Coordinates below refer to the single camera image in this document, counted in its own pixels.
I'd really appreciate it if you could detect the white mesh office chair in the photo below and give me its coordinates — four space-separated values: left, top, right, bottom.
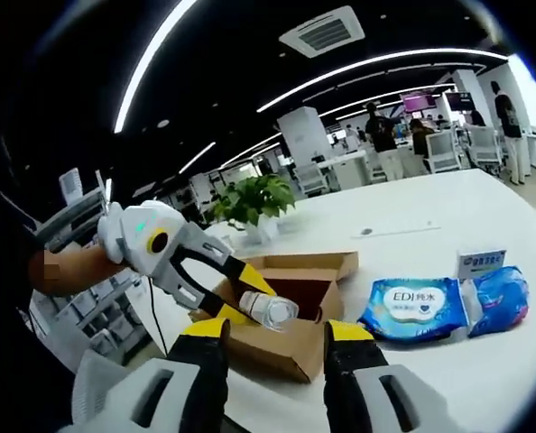
69 349 134 407

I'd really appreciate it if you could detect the grey metal shelf rack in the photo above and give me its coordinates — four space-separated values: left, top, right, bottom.
32 166 120 253

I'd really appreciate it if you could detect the green plant white pot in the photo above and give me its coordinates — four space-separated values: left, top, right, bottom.
204 174 296 247

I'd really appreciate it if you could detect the dark blue tissue pack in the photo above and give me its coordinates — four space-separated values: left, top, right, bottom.
467 264 531 339

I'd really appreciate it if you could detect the ceiling air conditioner vent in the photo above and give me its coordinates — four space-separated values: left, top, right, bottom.
279 5 366 59

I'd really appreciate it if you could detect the purple wall screen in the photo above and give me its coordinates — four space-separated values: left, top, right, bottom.
401 92 436 113

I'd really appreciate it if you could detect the table cable cover strip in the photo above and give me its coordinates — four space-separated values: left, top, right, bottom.
349 220 441 239

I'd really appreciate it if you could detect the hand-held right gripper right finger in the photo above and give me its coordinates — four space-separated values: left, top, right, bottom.
323 318 454 433

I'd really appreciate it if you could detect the small white blue carton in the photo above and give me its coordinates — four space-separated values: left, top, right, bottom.
456 247 508 283

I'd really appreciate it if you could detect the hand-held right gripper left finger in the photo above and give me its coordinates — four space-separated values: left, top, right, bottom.
69 318 231 433

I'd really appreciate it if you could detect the small clear spray bottle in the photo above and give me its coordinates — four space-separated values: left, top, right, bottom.
238 290 300 334

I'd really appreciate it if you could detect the black cable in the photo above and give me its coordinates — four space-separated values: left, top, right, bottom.
147 275 168 355

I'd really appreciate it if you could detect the dark monitor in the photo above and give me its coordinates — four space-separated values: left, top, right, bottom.
446 92 475 112

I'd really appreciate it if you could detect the straight ceiling light strip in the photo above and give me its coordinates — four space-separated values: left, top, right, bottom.
114 0 197 134

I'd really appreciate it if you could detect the blue wet wipes pack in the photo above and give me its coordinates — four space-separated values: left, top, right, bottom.
356 275 470 340

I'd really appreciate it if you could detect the brown cardboard shoe box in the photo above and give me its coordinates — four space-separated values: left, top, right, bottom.
190 251 359 384

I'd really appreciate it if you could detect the curved ceiling light strip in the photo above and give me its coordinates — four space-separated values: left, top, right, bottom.
256 48 508 114

